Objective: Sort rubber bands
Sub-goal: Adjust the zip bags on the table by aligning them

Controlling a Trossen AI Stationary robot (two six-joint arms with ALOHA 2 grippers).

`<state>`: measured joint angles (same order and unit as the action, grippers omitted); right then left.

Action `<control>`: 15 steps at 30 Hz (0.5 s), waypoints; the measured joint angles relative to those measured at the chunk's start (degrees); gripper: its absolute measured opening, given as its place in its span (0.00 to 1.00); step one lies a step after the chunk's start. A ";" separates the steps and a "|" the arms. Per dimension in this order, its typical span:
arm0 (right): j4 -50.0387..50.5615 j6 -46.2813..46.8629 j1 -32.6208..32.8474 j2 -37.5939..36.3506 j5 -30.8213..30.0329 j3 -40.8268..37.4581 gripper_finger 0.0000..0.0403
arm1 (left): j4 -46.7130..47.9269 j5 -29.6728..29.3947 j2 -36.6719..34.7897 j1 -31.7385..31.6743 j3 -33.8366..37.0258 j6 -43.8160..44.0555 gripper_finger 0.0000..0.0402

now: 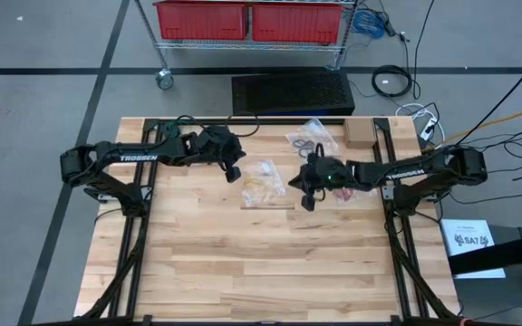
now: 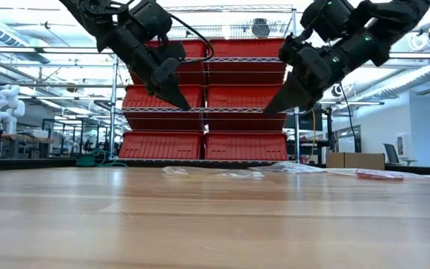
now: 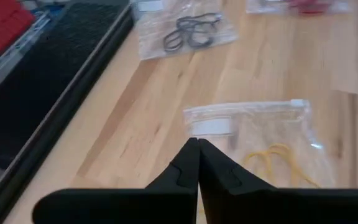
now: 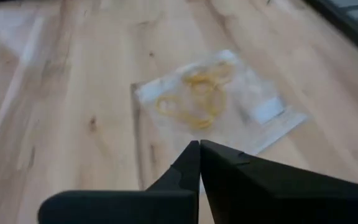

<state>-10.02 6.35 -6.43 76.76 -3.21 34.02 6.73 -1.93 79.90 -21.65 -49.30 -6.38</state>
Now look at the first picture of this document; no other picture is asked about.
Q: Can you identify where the brown cardboard box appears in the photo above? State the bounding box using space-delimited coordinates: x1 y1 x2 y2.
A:
343 117 377 149

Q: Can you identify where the black beam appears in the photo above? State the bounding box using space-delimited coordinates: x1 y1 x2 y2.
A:
446 229 522 276

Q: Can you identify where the blue cable coil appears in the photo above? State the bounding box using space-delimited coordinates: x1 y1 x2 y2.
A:
351 8 389 40

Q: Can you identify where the black cable coil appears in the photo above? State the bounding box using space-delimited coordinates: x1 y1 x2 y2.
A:
371 63 415 99

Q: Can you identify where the yellow rubber band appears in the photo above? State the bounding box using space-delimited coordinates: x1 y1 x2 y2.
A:
242 174 271 189

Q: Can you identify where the white power strip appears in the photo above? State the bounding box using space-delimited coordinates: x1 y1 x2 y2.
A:
418 116 438 142

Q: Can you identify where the black floor cable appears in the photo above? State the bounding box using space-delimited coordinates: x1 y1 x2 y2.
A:
441 121 522 206
411 0 436 101

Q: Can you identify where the black tray with blue items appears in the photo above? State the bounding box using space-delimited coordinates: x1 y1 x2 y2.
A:
73 116 464 326

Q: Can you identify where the chrome wire shelf rack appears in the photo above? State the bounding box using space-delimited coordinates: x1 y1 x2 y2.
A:
132 0 360 91

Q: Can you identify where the white SA7 paper sign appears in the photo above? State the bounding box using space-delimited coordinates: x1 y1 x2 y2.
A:
439 217 508 280

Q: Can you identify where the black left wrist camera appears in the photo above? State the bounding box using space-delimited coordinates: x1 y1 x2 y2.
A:
224 166 243 184

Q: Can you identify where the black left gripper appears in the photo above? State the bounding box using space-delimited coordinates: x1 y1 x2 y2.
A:
182 125 247 168

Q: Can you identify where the black perforated floor platform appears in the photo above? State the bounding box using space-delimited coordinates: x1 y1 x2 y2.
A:
230 70 356 118

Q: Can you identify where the black spool green cable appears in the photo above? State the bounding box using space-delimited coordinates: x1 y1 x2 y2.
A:
159 119 185 141

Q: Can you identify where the dark purple rubber band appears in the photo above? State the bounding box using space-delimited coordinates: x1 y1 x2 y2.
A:
291 138 319 156

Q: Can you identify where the red plastic storage bin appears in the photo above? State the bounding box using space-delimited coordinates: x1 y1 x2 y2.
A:
251 3 345 45
154 1 250 42

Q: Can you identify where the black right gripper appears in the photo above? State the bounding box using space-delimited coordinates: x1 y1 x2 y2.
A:
287 156 353 194

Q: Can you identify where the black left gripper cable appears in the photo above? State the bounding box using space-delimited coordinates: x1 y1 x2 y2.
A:
160 111 261 139

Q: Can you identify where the clear plastic zip bag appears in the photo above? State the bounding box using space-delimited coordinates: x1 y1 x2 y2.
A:
285 117 342 159
331 185 379 204
240 158 288 209

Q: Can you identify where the white cable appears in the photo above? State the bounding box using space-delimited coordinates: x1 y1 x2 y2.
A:
393 102 447 145

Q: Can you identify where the yellow cable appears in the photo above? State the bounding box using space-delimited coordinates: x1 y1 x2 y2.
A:
441 103 522 146

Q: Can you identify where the long black hanging cable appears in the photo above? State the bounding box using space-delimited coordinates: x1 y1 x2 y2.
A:
450 56 522 149

